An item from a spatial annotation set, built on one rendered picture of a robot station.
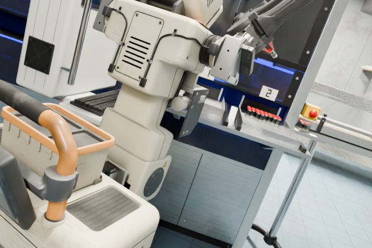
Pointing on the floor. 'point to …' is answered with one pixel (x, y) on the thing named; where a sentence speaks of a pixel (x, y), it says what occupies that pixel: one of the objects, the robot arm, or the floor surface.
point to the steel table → (344, 98)
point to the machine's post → (298, 103)
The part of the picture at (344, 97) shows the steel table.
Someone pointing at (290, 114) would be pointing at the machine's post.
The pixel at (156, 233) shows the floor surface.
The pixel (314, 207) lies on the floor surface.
